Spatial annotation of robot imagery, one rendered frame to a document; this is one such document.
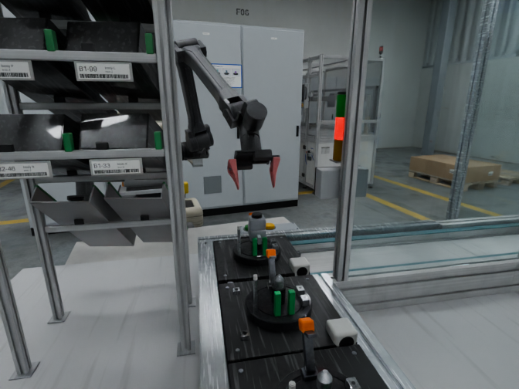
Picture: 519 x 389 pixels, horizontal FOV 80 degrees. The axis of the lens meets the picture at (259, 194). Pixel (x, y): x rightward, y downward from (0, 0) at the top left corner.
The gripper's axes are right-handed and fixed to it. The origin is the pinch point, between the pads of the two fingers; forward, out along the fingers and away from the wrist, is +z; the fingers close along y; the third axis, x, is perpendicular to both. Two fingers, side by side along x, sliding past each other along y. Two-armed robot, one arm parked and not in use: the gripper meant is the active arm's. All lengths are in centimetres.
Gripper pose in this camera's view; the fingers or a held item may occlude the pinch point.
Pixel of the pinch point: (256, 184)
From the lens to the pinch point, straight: 84.0
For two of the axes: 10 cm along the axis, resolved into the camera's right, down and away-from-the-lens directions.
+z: 1.2, 9.2, -3.8
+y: 9.8, -0.6, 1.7
